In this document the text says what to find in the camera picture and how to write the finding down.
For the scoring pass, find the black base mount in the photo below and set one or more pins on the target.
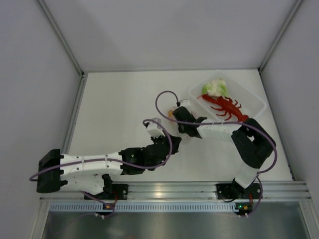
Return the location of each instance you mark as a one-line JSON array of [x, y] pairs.
[[230, 191], [119, 191]]

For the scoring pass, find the aluminium corner post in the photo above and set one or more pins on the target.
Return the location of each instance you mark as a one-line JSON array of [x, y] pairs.
[[59, 34], [293, 11]]

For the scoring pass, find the white slotted cable duct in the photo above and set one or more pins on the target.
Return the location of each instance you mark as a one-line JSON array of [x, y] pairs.
[[148, 207]]

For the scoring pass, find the orange toy food piece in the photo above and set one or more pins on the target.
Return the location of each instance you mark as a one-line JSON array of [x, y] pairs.
[[170, 114]]

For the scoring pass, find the aluminium mounting rail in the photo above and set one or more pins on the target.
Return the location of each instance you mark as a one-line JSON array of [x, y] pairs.
[[197, 191]]

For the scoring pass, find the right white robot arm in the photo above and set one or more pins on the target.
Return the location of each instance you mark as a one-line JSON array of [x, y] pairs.
[[252, 142]]

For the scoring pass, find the white toy cauliflower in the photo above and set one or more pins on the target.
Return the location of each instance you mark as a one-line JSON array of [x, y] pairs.
[[216, 87]]

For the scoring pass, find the white perforated plastic basket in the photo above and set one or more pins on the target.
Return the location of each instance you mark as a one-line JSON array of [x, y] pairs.
[[247, 102]]

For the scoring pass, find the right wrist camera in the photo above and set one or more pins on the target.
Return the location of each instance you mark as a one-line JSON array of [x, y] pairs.
[[184, 103]]

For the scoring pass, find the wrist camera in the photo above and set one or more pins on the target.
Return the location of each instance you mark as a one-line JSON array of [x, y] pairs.
[[184, 103], [153, 127]]

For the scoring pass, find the clear zip top bag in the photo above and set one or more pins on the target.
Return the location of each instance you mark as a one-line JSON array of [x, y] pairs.
[[172, 128]]

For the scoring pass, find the left aluminium corner post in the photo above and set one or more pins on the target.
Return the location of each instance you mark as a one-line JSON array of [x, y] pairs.
[[59, 34]]

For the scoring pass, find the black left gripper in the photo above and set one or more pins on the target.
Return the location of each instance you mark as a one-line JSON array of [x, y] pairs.
[[175, 142]]

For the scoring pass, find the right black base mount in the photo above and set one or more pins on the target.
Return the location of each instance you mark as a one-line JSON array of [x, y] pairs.
[[230, 191]]

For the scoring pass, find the red toy lobster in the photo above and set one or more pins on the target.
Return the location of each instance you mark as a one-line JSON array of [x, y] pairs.
[[226, 105]]

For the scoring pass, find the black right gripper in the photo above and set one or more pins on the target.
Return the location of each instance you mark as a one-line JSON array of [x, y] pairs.
[[181, 130]]

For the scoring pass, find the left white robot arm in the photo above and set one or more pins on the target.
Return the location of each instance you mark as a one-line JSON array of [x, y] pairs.
[[92, 174]]

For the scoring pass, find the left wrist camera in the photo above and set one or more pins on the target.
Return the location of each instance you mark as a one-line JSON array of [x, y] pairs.
[[153, 127]]

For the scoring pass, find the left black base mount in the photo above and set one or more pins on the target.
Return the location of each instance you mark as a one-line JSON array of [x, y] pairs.
[[119, 191]]

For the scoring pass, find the right aluminium corner post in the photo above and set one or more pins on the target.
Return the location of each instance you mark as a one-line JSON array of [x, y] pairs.
[[293, 11]]

